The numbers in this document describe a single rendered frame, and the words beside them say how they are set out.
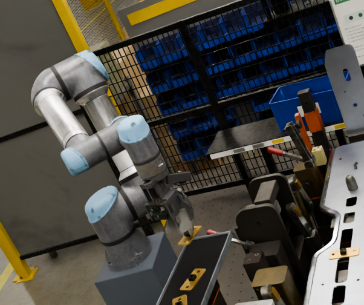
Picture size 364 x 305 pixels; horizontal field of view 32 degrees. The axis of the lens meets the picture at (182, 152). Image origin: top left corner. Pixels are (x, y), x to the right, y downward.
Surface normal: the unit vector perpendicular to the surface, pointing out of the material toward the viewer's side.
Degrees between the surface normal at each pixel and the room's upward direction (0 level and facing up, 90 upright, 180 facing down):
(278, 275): 0
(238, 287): 0
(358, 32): 90
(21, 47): 90
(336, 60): 90
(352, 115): 90
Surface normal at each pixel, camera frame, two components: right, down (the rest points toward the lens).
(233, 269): -0.39, -0.85
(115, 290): -0.16, 0.45
